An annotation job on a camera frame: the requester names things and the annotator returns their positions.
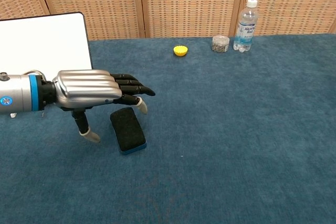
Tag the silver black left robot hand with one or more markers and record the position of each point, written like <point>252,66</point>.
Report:
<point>86,87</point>

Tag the blue eraser with black felt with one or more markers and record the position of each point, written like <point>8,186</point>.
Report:
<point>127,130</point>

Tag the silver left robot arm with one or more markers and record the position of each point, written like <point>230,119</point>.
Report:
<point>18,94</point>

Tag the yellow fluted cup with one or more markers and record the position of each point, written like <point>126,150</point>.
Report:
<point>180,51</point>

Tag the woven wooden folding screen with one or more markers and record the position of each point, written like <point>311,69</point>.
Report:
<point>168,3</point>

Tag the blue table cloth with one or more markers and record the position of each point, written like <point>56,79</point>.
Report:
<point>199,134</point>

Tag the small clear plastic jar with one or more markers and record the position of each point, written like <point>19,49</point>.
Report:
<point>220,44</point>

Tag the clear water bottle white cap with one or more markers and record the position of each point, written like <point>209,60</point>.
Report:
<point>246,28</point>

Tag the white board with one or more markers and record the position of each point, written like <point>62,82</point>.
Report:
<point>42,45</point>

